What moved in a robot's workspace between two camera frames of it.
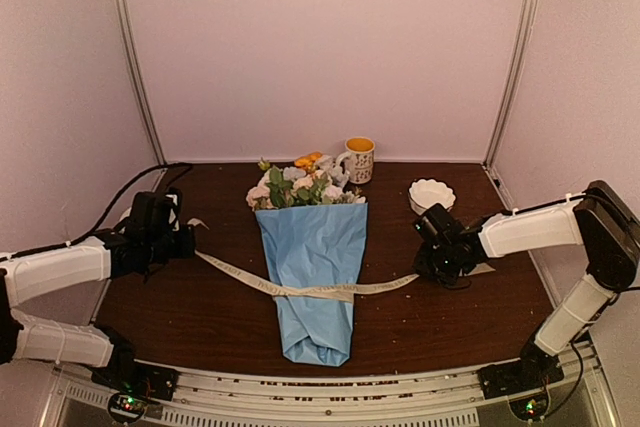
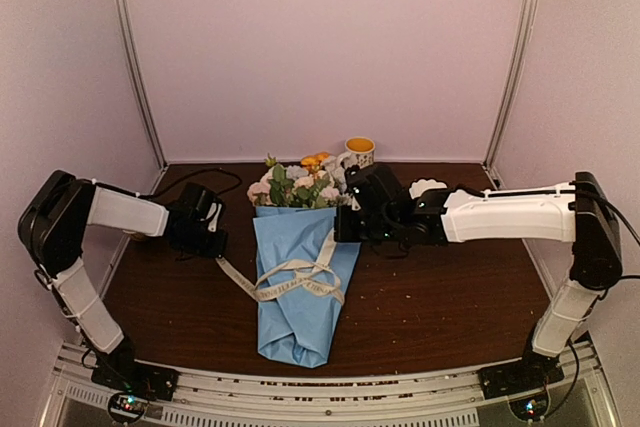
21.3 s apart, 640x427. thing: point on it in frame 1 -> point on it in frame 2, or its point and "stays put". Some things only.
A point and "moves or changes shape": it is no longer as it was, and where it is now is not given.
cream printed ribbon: (343, 290) -> (316, 277)
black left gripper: (186, 249) -> (217, 250)
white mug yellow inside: (358, 160) stays put
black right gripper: (421, 265) -> (344, 232)
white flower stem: (321, 192) -> (338, 177)
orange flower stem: (308, 161) moves or changes shape
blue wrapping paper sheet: (322, 245) moves or changes shape
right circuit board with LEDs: (531, 408) stays put
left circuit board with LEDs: (126, 406) stays put
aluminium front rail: (453, 398) stays put
